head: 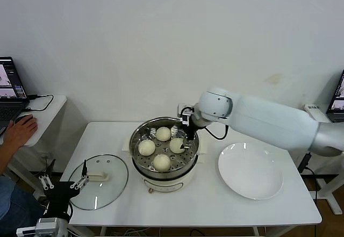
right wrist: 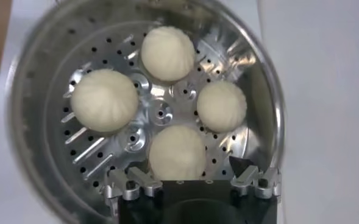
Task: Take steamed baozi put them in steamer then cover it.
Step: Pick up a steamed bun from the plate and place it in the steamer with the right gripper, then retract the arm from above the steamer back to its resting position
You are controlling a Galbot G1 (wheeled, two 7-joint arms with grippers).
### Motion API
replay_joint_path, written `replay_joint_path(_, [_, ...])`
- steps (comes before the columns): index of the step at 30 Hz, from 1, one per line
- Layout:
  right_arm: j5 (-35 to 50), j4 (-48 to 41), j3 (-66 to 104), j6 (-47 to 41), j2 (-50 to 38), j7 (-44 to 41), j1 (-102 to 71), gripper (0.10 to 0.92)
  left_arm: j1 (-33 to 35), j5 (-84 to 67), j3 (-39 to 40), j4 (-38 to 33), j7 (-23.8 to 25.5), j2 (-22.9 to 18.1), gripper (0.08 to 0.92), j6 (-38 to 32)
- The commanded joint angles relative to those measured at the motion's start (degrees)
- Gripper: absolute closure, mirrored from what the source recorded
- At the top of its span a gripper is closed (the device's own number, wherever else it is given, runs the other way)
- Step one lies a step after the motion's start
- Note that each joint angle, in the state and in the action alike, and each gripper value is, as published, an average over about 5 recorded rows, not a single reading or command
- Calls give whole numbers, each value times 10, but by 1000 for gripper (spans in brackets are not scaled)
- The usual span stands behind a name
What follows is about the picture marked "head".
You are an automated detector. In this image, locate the black laptop cable with plug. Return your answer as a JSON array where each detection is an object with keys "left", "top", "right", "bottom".
[{"left": 21, "top": 94, "right": 54, "bottom": 113}]

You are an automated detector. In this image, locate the glass lid with cream handle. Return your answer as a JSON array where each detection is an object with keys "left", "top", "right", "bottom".
[{"left": 67, "top": 154, "right": 130, "bottom": 211}]

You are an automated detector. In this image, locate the cream electric cooker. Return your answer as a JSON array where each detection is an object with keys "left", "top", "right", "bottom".
[{"left": 122, "top": 139, "right": 208, "bottom": 195}]

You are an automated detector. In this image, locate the black computer mouse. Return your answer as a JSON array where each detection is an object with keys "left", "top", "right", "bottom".
[{"left": 13, "top": 114, "right": 35, "bottom": 124}]

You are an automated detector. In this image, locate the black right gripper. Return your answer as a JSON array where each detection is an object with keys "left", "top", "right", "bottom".
[{"left": 178, "top": 119, "right": 196, "bottom": 152}]

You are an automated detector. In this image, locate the white steamed baozi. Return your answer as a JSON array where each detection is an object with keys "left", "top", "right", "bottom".
[
  {"left": 138, "top": 139, "right": 156, "bottom": 157},
  {"left": 169, "top": 137, "right": 187, "bottom": 154},
  {"left": 155, "top": 126, "right": 172, "bottom": 142},
  {"left": 152, "top": 154, "right": 172, "bottom": 173}
]

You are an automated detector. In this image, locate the blue jeans leg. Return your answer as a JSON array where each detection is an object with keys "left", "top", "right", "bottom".
[{"left": 0, "top": 176, "right": 46, "bottom": 232}]

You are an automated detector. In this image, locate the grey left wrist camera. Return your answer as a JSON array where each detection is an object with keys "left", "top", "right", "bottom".
[{"left": 16, "top": 217, "right": 60, "bottom": 236}]

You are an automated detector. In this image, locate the black open laptop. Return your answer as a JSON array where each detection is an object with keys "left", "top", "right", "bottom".
[
  {"left": 0, "top": 56, "right": 31, "bottom": 138},
  {"left": 328, "top": 69, "right": 344, "bottom": 122}
]

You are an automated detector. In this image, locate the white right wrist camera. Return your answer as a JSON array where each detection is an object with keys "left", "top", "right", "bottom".
[{"left": 177, "top": 102, "right": 196, "bottom": 126}]

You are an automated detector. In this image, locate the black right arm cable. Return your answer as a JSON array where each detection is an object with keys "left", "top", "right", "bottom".
[{"left": 204, "top": 124, "right": 230, "bottom": 141}]

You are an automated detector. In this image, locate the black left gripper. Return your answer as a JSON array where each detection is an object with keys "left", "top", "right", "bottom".
[{"left": 38, "top": 158, "right": 90, "bottom": 217}]

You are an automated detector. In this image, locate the bare person forearm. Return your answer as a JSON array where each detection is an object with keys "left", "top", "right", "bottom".
[{"left": 0, "top": 139, "right": 18, "bottom": 177}]

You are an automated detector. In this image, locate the white side desk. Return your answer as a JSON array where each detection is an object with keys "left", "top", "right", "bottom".
[
  {"left": 303, "top": 103, "right": 344, "bottom": 216},
  {"left": 0, "top": 95, "right": 68, "bottom": 195}
]

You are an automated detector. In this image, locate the black power adapter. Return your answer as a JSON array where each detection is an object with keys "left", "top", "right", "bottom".
[{"left": 297, "top": 153, "right": 312, "bottom": 174}]

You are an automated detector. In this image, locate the white round plate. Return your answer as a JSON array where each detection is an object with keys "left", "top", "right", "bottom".
[{"left": 217, "top": 142, "right": 284, "bottom": 200}]

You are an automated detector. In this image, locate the stainless steel steamer basket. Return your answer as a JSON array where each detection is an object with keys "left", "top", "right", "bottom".
[{"left": 130, "top": 117, "right": 200, "bottom": 181}]

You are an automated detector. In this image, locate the person right hand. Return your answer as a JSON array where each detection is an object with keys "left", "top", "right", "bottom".
[{"left": 4, "top": 114, "right": 39, "bottom": 148}]

